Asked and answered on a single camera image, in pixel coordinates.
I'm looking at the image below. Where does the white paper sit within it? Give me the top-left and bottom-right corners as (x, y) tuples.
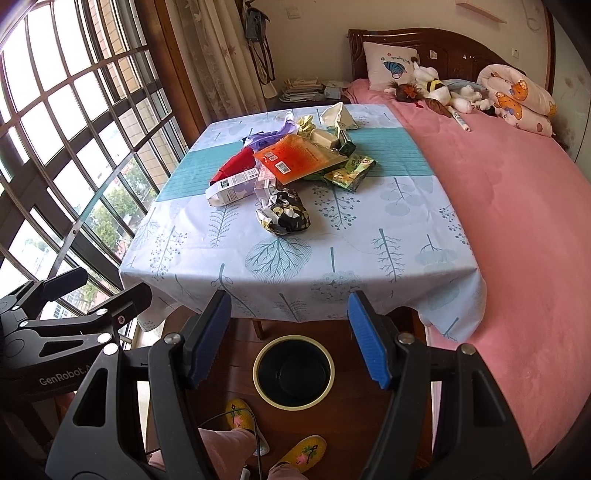
(320, 102), (359, 130)

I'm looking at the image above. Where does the red paper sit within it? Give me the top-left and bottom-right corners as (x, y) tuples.
(209, 146), (256, 185)

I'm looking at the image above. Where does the orange snack bag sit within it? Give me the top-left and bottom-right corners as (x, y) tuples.
(254, 134), (348, 185)

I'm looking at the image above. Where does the leaf-print blue tablecloth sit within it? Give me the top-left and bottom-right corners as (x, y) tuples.
(119, 105), (487, 341)

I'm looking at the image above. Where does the green snack wrapper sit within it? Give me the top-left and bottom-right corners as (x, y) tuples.
(324, 154), (377, 192)

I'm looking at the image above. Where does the white marker pen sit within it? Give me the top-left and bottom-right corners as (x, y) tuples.
(447, 105), (472, 132)

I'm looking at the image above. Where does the black wrapper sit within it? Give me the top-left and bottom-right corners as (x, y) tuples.
(256, 188), (311, 236)

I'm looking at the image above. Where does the pink juice carton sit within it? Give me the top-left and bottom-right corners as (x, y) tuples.
(205, 168), (259, 207)

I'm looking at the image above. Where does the stack of books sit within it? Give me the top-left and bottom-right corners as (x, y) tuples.
(279, 78), (325, 103)

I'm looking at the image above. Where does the beige curtain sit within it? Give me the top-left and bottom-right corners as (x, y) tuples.
(166, 0), (266, 124)

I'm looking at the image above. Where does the dark green tea box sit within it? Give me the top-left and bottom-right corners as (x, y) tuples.
(337, 126), (356, 157)

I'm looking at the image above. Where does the brown wooden headboard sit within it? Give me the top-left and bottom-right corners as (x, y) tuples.
(348, 27), (507, 81)

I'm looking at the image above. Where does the brown feathery toy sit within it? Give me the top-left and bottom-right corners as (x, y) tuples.
(384, 81), (452, 118)

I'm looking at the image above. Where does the right yellow slipper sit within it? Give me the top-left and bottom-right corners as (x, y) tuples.
(277, 435), (327, 473)

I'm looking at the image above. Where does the white printed pillow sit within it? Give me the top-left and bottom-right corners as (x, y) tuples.
(363, 42), (419, 91)

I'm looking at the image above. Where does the purple plastic bag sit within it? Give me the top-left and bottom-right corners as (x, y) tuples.
(243, 120), (297, 152)

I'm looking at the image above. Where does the yellow paper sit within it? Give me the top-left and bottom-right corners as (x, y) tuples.
(297, 115), (317, 138)

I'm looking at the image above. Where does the pink bear blanket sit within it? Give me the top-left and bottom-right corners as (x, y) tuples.
(477, 64), (557, 137)

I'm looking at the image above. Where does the yellow-rimmed black trash bin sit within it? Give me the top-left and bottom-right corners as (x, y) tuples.
(252, 335), (335, 412)

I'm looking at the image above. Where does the pink bed cover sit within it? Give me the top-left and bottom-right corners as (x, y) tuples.
(348, 79), (590, 463)

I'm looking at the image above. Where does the beige small box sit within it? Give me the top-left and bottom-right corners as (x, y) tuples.
(311, 128), (341, 150)

